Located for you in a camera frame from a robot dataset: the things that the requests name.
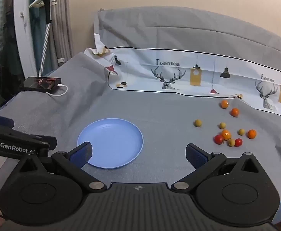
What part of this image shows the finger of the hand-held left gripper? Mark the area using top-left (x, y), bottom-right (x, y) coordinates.
top-left (0, 115), bottom-right (15, 127)
top-left (0, 120), bottom-right (57, 151)

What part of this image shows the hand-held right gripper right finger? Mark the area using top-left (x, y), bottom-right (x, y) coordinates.
top-left (170, 143), bottom-right (263, 193)

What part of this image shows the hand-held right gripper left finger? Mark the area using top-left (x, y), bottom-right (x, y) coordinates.
top-left (16, 141), bottom-right (107, 193)

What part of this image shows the blue plastic plate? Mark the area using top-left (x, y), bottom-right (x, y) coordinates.
top-left (77, 118), bottom-right (144, 169)

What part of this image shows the plastic-wrapped orange mandarin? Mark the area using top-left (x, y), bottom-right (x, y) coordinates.
top-left (220, 129), bottom-right (232, 140)

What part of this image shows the black smartphone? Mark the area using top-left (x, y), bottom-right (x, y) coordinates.
top-left (19, 76), bottom-right (62, 93)

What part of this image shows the grey bed sheet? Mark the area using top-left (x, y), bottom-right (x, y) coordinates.
top-left (0, 6), bottom-right (281, 198)

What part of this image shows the white deer-printed cloth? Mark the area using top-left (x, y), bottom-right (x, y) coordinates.
top-left (84, 10), bottom-right (281, 121)

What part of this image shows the teal curtain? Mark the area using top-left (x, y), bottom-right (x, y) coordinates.
top-left (29, 0), bottom-right (47, 63)

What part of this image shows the white charging cable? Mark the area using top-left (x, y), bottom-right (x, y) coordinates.
top-left (46, 84), bottom-right (68, 97)

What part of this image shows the white frame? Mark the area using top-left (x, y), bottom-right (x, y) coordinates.
top-left (13, 0), bottom-right (39, 77)

